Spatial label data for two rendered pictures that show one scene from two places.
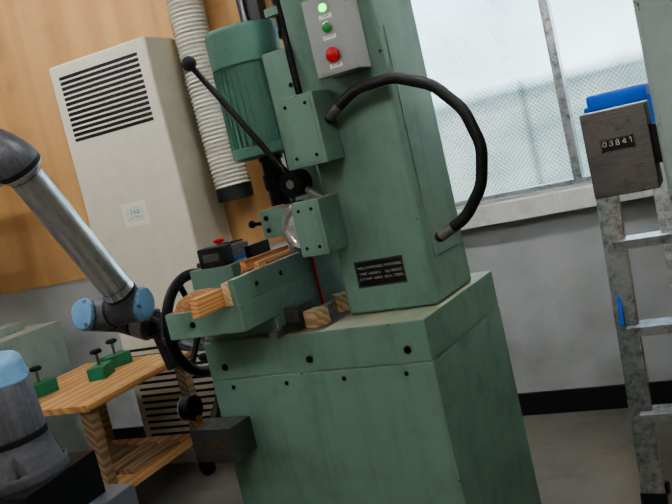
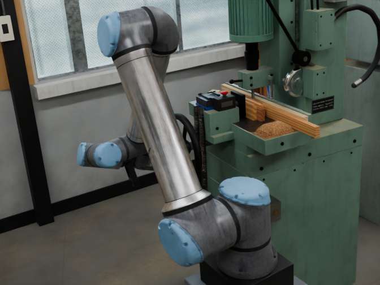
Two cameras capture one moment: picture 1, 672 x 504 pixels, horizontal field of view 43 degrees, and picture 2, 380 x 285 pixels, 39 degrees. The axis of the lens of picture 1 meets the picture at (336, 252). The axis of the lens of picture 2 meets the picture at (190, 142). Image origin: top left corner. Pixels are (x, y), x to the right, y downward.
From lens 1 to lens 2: 2.36 m
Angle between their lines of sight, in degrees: 56
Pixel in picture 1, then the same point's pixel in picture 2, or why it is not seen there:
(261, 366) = (282, 163)
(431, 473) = (349, 198)
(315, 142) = (331, 37)
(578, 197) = (190, 61)
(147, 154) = not seen: outside the picture
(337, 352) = (323, 148)
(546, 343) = not seen: hidden behind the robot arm
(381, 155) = (336, 44)
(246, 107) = (266, 10)
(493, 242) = not seen: hidden behind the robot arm
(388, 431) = (336, 183)
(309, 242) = (318, 91)
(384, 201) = (332, 68)
